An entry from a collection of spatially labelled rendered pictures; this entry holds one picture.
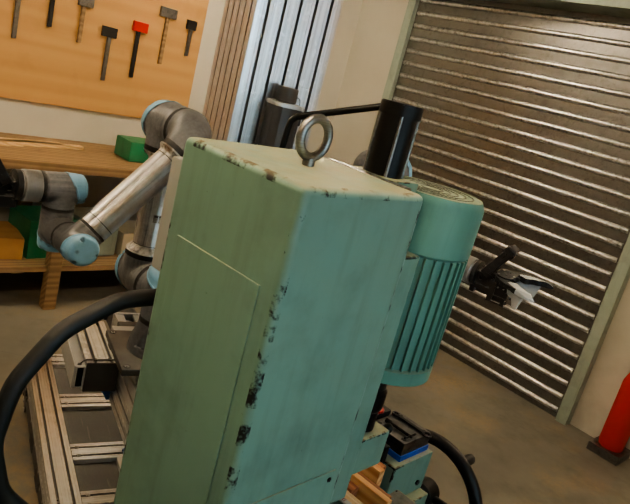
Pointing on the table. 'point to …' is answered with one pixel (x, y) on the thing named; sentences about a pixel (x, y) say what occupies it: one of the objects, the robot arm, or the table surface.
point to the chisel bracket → (371, 448)
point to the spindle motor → (432, 279)
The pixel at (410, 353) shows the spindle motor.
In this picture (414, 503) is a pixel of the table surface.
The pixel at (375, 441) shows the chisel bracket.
